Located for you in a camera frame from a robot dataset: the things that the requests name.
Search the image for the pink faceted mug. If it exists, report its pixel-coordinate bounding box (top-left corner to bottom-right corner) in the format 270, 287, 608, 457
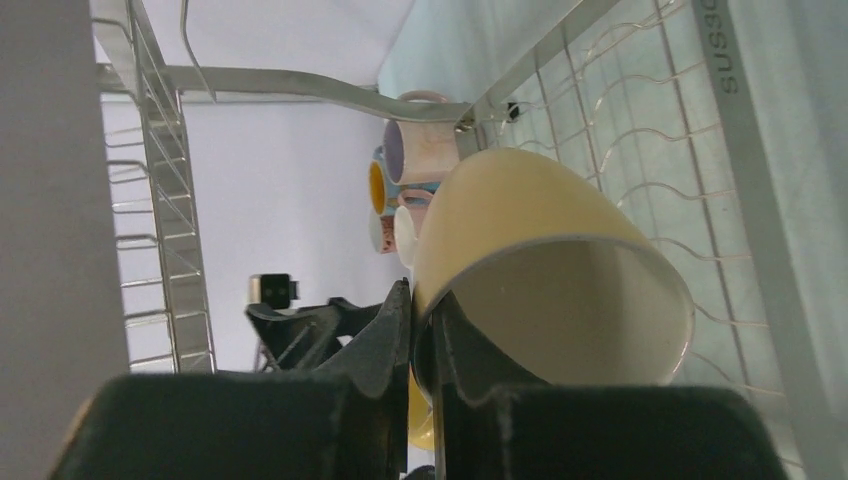
394, 189, 434, 270

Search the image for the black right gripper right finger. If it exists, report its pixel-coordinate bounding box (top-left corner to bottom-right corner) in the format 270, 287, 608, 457
430, 296, 786, 479

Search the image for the aluminium frame post left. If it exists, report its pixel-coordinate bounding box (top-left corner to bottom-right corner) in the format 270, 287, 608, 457
99, 62, 399, 107

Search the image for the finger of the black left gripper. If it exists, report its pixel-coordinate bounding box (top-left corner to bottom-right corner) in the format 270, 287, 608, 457
245, 297, 382, 371

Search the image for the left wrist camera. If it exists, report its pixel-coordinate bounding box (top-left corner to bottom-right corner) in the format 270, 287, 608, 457
248, 273, 300, 310

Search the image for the metal wire dish rack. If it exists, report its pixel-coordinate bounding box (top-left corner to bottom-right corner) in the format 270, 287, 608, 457
0, 0, 848, 480

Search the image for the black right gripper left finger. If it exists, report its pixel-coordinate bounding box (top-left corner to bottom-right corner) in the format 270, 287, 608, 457
50, 279, 411, 479

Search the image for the iridescent pale pink mug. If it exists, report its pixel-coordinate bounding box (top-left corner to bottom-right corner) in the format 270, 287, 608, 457
382, 120, 459, 186

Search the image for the blue butterfly mug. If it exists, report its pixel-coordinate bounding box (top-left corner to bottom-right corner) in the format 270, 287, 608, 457
368, 146, 439, 216

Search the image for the salmon dotted mug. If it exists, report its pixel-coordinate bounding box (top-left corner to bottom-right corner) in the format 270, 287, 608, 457
368, 211, 397, 254

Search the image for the orange yellow mug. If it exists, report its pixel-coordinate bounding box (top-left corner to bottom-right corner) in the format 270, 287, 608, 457
407, 146, 696, 453

